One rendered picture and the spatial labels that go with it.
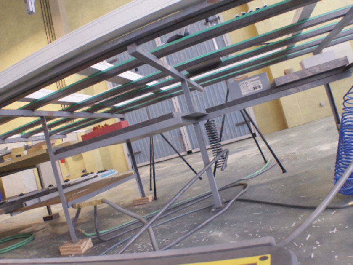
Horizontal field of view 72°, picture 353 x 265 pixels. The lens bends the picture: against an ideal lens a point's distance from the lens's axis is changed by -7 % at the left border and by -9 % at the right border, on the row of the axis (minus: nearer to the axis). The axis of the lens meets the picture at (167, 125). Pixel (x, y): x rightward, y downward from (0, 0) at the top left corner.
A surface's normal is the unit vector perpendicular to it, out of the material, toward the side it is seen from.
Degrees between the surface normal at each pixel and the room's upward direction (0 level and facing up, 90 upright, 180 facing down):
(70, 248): 90
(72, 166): 90
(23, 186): 90
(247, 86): 90
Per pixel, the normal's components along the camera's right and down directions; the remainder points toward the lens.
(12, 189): -0.31, 0.01
